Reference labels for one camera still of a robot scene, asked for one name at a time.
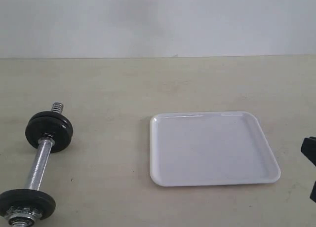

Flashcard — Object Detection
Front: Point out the white rectangular plastic tray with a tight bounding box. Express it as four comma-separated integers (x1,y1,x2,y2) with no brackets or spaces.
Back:
149,111,281,187

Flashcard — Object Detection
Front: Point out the chrome threaded dumbbell bar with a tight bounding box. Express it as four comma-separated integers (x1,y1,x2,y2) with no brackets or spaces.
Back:
6,101,65,227

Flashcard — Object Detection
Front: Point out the black weight plate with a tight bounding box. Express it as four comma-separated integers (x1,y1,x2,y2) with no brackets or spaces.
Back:
25,116,73,153
29,111,72,126
0,189,56,220

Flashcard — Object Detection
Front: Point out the chrome spinlock collar nut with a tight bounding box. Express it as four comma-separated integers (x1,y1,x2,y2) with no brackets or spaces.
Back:
4,207,42,227

